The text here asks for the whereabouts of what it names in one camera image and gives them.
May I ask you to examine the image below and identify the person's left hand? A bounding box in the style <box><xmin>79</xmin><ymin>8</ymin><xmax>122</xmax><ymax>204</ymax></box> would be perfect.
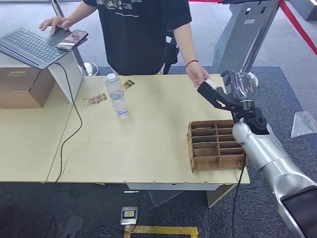
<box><xmin>186</xmin><ymin>61</ymin><xmax>211</xmax><ymax>88</ymax></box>

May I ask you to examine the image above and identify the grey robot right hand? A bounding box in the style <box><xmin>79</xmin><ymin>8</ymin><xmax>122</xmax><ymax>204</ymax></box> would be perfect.
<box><xmin>220</xmin><ymin>69</ymin><xmax>259</xmax><ymax>103</ymax></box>

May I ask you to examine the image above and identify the person's right hand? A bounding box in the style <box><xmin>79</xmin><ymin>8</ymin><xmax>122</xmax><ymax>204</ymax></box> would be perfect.
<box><xmin>38</xmin><ymin>16</ymin><xmax>72</xmax><ymax>36</ymax></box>

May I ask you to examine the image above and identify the small printed card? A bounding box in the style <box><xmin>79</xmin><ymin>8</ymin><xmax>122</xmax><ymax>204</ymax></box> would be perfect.
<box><xmin>122</xmin><ymin>79</ymin><xmax>136</xmax><ymax>92</ymax></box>

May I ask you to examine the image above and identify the brown wooden card rack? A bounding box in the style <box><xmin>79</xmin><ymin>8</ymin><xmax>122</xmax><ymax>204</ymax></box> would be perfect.
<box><xmin>186</xmin><ymin>119</ymin><xmax>247</xmax><ymax>173</ymax></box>

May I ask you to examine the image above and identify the person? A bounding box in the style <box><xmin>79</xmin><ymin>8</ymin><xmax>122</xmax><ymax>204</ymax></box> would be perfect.
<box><xmin>38</xmin><ymin>0</ymin><xmax>211</xmax><ymax>88</ymax></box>

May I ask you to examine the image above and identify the printed card strip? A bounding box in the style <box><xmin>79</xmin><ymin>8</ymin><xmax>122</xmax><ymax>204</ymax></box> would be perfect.
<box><xmin>82</xmin><ymin>93</ymin><xmax>108</xmax><ymax>108</ymax></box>

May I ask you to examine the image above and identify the round chrome pole base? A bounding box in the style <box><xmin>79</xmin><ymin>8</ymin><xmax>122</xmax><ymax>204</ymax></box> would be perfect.
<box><xmin>78</xmin><ymin>62</ymin><xmax>99</xmax><ymax>77</ymax></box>
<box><xmin>248</xmin><ymin>71</ymin><xmax>259</xmax><ymax>88</ymax></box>

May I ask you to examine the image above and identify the black smartphone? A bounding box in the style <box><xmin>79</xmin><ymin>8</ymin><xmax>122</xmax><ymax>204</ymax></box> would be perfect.
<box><xmin>56</xmin><ymin>29</ymin><xmax>89</xmax><ymax>52</ymax></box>

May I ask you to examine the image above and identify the black office chair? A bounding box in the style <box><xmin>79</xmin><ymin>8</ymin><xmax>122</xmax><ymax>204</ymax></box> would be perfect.
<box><xmin>162</xmin><ymin>29</ymin><xmax>180</xmax><ymax>75</ymax></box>

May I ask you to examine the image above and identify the grey laptop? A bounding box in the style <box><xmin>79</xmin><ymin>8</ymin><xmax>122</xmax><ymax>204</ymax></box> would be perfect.
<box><xmin>0</xmin><ymin>27</ymin><xmax>88</xmax><ymax>70</ymax></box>

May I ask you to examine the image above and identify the grey kiosk stand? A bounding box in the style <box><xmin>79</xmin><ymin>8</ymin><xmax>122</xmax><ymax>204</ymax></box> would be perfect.
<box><xmin>211</xmin><ymin>0</ymin><xmax>280</xmax><ymax>75</ymax></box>

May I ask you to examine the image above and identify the chrome barrier pole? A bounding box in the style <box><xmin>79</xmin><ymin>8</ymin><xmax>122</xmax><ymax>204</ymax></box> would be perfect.
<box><xmin>239</xmin><ymin>0</ymin><xmax>282</xmax><ymax>74</ymax></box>
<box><xmin>49</xmin><ymin>0</ymin><xmax>88</xmax><ymax>77</ymax></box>

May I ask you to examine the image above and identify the white laptop stand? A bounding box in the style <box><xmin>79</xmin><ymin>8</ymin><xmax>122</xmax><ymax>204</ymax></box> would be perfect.
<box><xmin>48</xmin><ymin>52</ymin><xmax>84</xmax><ymax>105</ymax></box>

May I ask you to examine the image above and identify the brown cardboard box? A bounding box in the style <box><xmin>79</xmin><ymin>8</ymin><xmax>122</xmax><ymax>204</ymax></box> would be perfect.
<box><xmin>0</xmin><ymin>67</ymin><xmax>56</xmax><ymax>110</ymax></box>

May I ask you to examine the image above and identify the clear plastic bag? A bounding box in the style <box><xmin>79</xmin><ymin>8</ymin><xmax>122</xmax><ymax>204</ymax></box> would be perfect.
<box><xmin>290</xmin><ymin>111</ymin><xmax>317</xmax><ymax>139</ymax></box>

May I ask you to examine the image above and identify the red barrier belt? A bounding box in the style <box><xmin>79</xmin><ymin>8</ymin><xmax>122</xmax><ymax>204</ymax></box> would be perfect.
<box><xmin>188</xmin><ymin>0</ymin><xmax>317</xmax><ymax>57</ymax></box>

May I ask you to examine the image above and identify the clear plastic water bottle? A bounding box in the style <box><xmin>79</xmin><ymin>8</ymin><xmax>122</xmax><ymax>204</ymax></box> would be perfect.
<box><xmin>105</xmin><ymin>73</ymin><xmax>128</xmax><ymax>118</ymax></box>

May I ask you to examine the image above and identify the grey box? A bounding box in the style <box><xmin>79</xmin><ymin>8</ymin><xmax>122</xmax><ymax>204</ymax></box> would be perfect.
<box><xmin>288</xmin><ymin>0</ymin><xmax>317</xmax><ymax>22</ymax></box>

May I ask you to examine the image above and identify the small silver floor device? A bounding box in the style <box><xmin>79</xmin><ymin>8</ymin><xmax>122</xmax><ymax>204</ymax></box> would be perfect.
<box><xmin>120</xmin><ymin>206</ymin><xmax>138</xmax><ymax>226</ymax></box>

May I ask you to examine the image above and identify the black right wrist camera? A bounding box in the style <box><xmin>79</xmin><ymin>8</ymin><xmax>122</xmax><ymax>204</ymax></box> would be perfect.
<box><xmin>197</xmin><ymin>78</ymin><xmax>239</xmax><ymax>112</ymax></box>

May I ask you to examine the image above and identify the black power cable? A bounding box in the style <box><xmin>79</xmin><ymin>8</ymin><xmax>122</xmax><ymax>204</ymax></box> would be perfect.
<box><xmin>53</xmin><ymin>61</ymin><xmax>83</xmax><ymax>183</ymax></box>

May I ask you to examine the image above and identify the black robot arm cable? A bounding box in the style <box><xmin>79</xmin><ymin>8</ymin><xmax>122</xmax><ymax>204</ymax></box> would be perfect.
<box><xmin>231</xmin><ymin>153</ymin><xmax>247</xmax><ymax>238</ymax></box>

